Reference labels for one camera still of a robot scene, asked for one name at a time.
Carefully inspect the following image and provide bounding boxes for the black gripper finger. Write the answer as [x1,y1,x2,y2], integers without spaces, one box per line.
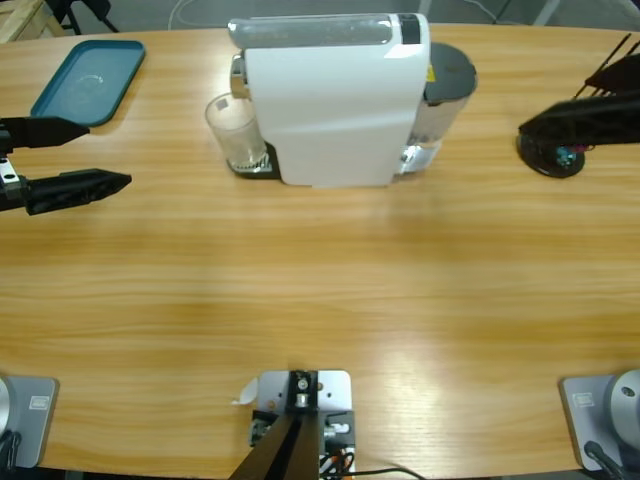
[584,53,640,98]
[8,116,92,150]
[23,169,133,217]
[517,94,640,148]

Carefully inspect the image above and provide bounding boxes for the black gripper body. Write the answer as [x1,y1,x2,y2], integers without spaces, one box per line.
[0,119,29,213]

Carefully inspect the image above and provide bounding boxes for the clear glass cup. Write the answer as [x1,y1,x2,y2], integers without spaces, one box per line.
[204,93,269,174]

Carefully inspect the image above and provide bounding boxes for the white capsule coffee machine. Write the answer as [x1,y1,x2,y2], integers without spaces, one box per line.
[227,12,479,191]

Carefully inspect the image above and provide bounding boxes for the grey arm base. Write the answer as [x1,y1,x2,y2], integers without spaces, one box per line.
[0,375,60,470]
[558,368,640,472]

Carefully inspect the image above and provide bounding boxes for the black capsule holder with rods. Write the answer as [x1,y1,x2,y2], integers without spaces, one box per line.
[517,32,635,180]

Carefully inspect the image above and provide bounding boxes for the teal plastic tray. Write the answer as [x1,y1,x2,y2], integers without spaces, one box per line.
[29,39,147,128]

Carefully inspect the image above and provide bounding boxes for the grey metal leg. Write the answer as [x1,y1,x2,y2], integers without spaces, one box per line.
[532,0,562,26]

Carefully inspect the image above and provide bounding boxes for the black chair legs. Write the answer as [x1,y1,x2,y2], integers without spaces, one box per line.
[52,0,121,36]

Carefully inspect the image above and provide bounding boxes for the white tape tab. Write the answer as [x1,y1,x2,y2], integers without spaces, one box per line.
[229,378,260,407]

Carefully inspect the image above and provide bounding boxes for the black base cable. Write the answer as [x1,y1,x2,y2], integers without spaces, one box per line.
[0,430,24,470]
[583,440,626,480]

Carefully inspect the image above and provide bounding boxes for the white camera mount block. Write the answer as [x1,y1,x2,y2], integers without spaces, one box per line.
[249,369,357,474]

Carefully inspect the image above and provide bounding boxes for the dark camera mount post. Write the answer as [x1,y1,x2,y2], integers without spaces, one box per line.
[229,369,321,480]

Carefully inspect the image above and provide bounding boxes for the orange mount wires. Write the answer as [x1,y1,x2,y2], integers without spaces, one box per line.
[319,448,352,474]

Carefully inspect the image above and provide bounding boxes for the black mount cable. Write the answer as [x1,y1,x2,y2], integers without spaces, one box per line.
[349,466,426,480]

